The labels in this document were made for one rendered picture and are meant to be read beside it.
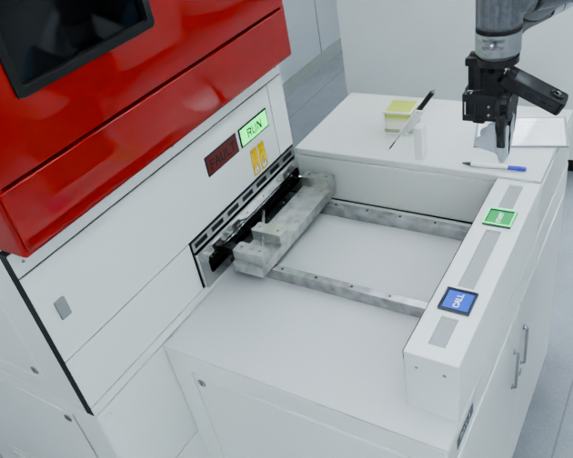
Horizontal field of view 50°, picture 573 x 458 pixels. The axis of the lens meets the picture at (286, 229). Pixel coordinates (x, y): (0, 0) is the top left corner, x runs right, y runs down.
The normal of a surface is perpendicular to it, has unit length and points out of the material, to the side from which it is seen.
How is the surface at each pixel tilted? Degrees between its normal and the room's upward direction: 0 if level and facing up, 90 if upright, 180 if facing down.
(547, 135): 0
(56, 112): 90
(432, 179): 90
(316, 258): 0
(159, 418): 90
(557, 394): 0
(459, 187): 90
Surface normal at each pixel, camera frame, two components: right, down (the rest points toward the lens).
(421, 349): -0.17, -0.80
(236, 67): 0.85, 0.18
